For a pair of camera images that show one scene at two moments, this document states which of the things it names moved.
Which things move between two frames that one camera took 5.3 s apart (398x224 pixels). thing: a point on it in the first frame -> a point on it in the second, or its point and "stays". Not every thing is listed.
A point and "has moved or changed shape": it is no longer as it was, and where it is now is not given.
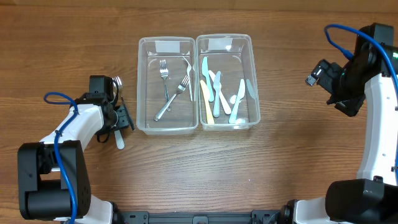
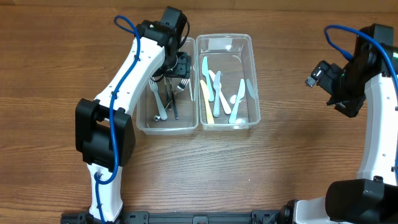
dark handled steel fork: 118,81 has moved or changed shape
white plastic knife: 224,105 stays
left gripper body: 125,117 -> 181,70
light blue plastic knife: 240,94 stays
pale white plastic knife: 217,85 stays
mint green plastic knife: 204,66 stays
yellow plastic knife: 209,116 stays
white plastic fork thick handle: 119,139 has moved or changed shape
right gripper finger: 319,75 stays
